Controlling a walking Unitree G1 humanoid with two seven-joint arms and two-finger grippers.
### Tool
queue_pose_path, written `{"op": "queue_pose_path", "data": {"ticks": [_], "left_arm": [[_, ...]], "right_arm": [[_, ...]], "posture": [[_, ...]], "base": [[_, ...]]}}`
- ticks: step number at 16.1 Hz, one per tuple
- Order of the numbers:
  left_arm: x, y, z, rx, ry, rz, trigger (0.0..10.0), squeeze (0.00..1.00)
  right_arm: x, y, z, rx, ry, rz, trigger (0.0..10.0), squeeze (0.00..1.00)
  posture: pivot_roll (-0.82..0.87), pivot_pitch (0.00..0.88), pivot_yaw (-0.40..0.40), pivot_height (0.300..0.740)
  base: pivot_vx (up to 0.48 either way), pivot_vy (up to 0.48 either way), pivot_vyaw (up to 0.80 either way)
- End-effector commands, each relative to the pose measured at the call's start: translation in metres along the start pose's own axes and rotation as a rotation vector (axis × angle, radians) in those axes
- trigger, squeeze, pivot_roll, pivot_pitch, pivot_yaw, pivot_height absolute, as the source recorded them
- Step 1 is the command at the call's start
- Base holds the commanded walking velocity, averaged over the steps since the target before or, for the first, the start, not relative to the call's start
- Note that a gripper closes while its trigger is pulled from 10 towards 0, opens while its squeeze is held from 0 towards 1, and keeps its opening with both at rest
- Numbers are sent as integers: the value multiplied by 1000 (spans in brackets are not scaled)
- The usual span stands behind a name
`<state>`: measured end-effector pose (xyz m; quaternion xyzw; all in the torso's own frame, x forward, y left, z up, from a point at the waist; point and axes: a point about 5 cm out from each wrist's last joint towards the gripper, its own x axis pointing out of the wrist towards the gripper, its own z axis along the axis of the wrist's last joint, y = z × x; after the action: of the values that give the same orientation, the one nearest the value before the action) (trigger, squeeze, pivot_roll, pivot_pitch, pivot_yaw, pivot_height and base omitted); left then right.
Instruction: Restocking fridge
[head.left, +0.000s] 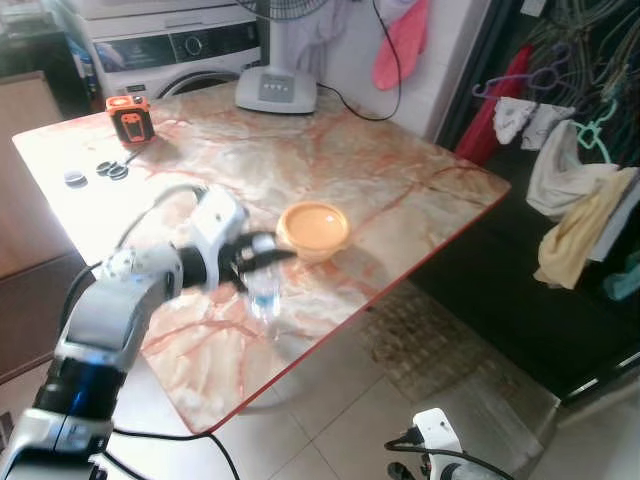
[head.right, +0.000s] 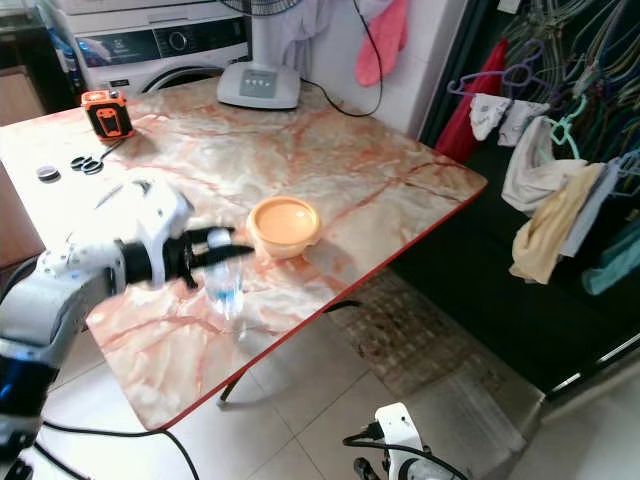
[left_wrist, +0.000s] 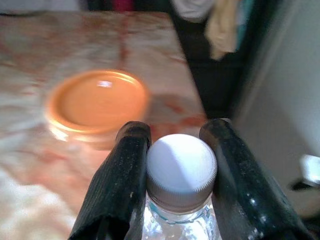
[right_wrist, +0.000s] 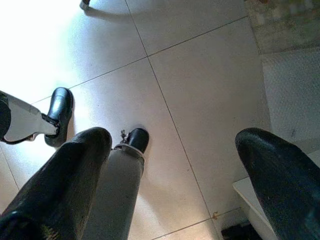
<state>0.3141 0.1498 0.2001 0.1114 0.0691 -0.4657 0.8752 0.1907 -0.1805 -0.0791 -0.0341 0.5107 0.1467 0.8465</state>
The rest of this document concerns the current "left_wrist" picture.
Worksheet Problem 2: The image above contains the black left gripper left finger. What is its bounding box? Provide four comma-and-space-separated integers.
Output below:
68, 120, 153, 240

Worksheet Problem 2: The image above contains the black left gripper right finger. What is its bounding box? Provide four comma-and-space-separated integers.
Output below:
199, 118, 314, 240

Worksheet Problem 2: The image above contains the clear bottle white cap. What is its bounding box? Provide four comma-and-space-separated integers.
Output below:
141, 133, 222, 240

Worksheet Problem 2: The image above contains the marble pattern folding table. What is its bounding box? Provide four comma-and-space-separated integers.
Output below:
0, 11, 208, 240

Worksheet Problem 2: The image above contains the orange lid plastic container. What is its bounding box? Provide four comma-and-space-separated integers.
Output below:
46, 69, 151, 151

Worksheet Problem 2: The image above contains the beige hanging cloth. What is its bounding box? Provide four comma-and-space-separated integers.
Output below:
204, 0, 241, 61

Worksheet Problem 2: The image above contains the teal hanging cloth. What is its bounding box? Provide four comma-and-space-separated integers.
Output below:
236, 0, 255, 52

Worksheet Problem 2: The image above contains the white hanging cloth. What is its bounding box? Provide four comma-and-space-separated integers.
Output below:
171, 0, 220, 24

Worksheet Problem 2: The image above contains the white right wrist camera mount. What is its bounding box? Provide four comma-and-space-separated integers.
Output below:
299, 154, 320, 188

